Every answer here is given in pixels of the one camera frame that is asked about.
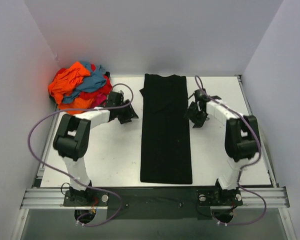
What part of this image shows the black t shirt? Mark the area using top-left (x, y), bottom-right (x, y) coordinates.
top-left (140, 73), bottom-right (193, 185)

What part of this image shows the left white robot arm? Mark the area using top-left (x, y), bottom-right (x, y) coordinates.
top-left (53, 91), bottom-right (138, 206)

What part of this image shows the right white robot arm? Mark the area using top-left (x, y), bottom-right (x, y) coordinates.
top-left (184, 89), bottom-right (261, 205)

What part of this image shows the pink t shirt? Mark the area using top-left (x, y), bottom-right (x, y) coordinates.
top-left (91, 93), bottom-right (107, 108)

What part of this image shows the red t shirt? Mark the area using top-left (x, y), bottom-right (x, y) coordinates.
top-left (56, 67), bottom-right (114, 101)

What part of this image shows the blue t shirt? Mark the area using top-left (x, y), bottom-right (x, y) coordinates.
top-left (62, 61), bottom-right (107, 104)

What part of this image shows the orange t shirt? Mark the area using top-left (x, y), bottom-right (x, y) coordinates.
top-left (48, 61), bottom-right (93, 110)

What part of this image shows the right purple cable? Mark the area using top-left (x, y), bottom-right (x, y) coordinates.
top-left (194, 74), bottom-right (267, 227)

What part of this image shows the purple cable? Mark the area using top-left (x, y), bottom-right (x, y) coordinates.
top-left (194, 74), bottom-right (267, 227)
top-left (27, 83), bottom-right (135, 228)

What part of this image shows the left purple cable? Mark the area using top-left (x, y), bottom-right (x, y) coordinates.
top-left (27, 83), bottom-right (135, 228)

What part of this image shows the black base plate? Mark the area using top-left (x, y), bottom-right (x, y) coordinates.
top-left (62, 186), bottom-right (245, 221)

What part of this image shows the aluminium frame rail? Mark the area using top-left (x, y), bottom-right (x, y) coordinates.
top-left (20, 187), bottom-right (290, 209)

